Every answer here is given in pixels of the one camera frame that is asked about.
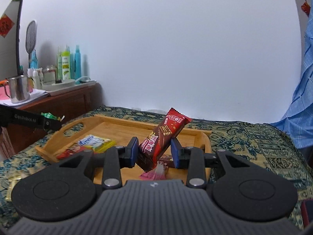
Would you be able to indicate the small blue spray bottle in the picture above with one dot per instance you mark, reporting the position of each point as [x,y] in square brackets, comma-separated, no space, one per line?
[33,62]

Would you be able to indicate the electric fly swatter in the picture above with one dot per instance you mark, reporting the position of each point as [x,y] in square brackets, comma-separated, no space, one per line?
[31,37]

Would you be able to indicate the yellow white biscuit packet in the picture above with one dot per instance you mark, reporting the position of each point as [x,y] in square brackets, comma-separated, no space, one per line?
[97,144]

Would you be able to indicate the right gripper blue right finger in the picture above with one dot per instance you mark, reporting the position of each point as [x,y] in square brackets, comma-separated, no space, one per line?
[192,159]

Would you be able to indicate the clear glass jar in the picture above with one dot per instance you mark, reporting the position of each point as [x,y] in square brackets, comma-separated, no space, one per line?
[50,74]

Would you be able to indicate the teal spray bottle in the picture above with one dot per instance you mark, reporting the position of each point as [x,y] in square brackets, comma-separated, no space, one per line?
[77,62]

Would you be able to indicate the gold foil snack packet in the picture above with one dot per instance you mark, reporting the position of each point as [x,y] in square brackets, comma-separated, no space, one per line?
[13,180]

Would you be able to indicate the pale green bottle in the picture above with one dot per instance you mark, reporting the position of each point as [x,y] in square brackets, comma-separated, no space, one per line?
[59,64]

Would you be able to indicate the dark wooden cabinet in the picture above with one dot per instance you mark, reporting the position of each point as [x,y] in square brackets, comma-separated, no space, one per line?
[69,105]

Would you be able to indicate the stainless steel mug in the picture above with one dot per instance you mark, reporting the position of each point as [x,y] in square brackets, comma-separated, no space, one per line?
[18,88]

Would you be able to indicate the dark red chocolate bar packet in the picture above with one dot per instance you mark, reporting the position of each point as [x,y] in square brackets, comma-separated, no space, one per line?
[157,142]

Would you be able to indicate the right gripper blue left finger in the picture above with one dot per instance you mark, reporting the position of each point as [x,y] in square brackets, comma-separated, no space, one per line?
[115,159]

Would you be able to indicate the patterned green gold tablecloth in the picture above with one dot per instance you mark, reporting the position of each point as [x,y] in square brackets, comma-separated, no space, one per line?
[261,144]

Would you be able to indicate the red paper wall decoration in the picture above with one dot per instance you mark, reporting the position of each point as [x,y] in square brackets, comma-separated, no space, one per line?
[6,24]

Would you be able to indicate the red label clear cracker packet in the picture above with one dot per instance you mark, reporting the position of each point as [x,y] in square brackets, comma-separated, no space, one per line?
[73,149]

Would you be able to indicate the white plastic tray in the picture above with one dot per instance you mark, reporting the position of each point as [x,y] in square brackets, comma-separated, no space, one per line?
[69,85]

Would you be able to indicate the lime green spray bottle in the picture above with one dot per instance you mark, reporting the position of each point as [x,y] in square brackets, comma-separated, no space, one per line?
[66,60]

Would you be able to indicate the small dark red candy packet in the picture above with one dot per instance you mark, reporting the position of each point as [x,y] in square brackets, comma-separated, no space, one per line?
[166,160]

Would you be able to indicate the pink clear snack packet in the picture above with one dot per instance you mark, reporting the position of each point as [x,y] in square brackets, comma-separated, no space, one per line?
[159,173]

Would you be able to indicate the bamboo serving tray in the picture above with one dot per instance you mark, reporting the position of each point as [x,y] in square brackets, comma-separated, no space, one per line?
[121,131]

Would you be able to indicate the green peas snack packet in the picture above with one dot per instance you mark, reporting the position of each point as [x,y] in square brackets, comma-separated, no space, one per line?
[51,116]

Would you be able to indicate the blue plaid shirt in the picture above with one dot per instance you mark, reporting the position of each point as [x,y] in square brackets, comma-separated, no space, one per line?
[297,121]

